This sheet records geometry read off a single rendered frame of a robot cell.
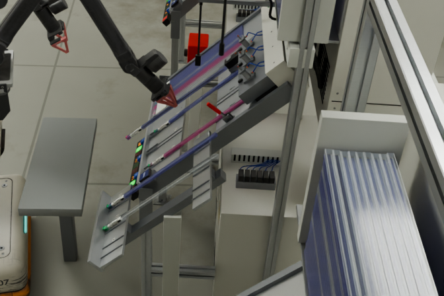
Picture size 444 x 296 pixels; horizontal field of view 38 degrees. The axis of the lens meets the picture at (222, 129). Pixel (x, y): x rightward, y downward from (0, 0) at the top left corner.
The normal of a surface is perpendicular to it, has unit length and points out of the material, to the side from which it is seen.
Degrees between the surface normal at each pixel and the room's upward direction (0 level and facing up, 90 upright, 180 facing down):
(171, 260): 90
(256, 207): 0
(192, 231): 0
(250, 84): 45
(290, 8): 90
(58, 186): 0
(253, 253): 90
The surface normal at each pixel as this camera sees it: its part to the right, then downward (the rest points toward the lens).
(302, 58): -0.02, 0.59
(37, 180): 0.07, -0.80
